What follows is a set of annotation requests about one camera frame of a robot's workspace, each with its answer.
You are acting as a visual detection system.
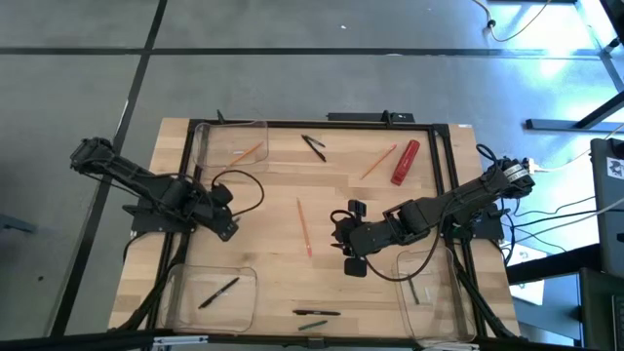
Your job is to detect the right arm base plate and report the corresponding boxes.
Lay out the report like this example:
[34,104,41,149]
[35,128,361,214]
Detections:
[441,202,506,241]

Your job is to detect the white paper sheet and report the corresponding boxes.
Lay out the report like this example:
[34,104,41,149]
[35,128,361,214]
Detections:
[505,242,546,306]

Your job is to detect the dark floor box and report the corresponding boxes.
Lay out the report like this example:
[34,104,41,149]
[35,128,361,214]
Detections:
[578,266,624,351]

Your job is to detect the black pen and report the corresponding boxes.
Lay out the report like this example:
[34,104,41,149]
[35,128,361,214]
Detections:
[197,276,241,310]
[292,308,342,317]
[300,135,328,163]

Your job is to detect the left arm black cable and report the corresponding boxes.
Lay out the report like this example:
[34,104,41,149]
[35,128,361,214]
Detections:
[211,169,265,218]

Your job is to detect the black mounting bracket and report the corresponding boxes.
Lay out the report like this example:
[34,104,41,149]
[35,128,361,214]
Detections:
[327,109,416,124]

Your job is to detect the black diagonal floor beam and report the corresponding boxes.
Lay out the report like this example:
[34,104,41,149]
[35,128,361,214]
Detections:
[506,243,601,287]

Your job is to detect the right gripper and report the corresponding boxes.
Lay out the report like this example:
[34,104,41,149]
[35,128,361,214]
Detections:
[335,198,391,278]

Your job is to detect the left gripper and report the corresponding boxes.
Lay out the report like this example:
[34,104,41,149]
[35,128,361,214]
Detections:
[194,183,241,243]

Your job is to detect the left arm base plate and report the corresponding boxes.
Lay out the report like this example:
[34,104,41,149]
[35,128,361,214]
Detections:
[121,203,199,234]

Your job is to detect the black metal table frame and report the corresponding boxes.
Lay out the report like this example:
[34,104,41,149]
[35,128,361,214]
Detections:
[116,118,523,342]

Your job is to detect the clear plastic bin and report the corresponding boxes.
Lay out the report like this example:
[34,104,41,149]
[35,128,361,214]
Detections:
[168,263,258,334]
[191,120,270,171]
[392,246,478,342]

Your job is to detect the dark grey equipment case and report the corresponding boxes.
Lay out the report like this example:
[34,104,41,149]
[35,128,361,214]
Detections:
[589,137,624,279]

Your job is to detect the silver aluminium bar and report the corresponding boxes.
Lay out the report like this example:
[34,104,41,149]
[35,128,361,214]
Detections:
[151,334,210,348]

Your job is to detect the grey chair base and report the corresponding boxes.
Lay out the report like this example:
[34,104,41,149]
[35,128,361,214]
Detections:
[0,213,38,235]

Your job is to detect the white floor cable with plug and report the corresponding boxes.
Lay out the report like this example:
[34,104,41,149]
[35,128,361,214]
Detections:
[471,0,555,44]

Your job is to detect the black table leg beam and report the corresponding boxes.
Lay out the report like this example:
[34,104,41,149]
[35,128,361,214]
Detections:
[525,90,624,134]

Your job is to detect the black gantry crossbar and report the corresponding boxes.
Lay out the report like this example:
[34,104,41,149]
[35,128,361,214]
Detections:
[0,329,425,351]

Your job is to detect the orange pencil pink eraser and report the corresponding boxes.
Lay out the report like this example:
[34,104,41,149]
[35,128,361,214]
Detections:
[227,140,265,168]
[295,196,314,258]
[360,143,398,180]

